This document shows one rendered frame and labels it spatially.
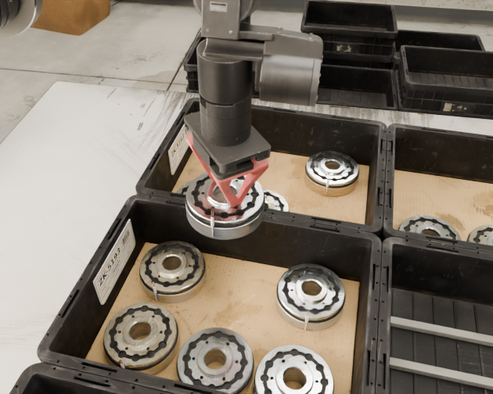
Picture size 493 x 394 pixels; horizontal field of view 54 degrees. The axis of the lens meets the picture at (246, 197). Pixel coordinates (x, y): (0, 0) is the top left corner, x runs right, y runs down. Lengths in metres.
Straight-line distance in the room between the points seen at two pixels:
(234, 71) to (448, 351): 0.51
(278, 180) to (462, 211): 0.35
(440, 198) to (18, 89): 2.59
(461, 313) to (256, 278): 0.32
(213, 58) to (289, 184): 0.50
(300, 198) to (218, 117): 0.44
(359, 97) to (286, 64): 1.64
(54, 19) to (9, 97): 0.84
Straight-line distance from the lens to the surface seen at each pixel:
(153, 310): 0.74
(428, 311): 0.81
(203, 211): 0.61
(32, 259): 1.08
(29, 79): 3.23
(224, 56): 0.49
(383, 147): 0.91
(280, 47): 0.49
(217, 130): 0.53
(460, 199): 1.00
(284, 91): 0.49
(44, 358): 0.65
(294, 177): 0.97
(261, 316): 0.75
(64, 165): 1.28
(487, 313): 0.84
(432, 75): 2.13
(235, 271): 0.80
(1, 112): 2.97
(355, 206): 0.93
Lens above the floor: 1.46
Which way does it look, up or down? 43 degrees down
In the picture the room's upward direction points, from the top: straight up
